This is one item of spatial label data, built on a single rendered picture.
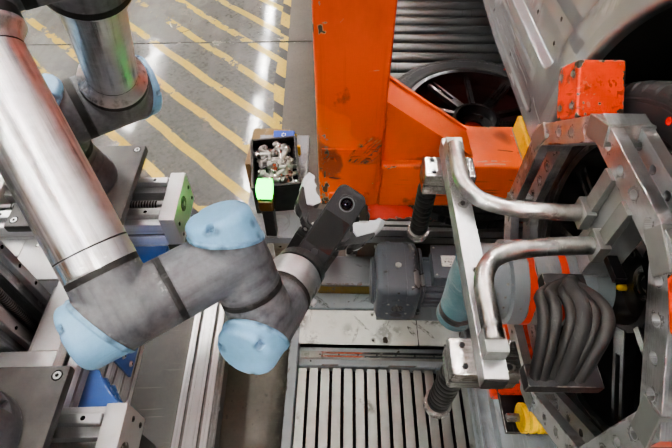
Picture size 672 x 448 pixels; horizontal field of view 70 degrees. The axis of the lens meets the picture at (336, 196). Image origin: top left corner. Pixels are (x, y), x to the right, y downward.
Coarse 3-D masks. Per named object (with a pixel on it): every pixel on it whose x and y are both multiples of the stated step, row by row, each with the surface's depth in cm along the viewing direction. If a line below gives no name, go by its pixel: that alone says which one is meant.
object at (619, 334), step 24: (576, 168) 92; (600, 168) 92; (576, 192) 98; (624, 264) 85; (648, 264) 73; (624, 312) 83; (624, 336) 78; (600, 360) 95; (624, 360) 78; (624, 384) 78; (600, 408) 84; (624, 408) 78
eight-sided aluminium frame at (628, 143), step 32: (544, 128) 85; (576, 128) 74; (608, 128) 65; (640, 128) 64; (544, 160) 95; (608, 160) 65; (640, 160) 60; (512, 192) 102; (544, 192) 97; (640, 192) 58; (512, 224) 102; (640, 224) 58; (544, 416) 85; (576, 416) 81; (640, 416) 57
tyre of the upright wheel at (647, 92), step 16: (656, 80) 71; (624, 96) 75; (640, 96) 71; (656, 96) 68; (624, 112) 75; (640, 112) 71; (656, 112) 68; (560, 176) 98; (544, 224) 105; (576, 400) 90
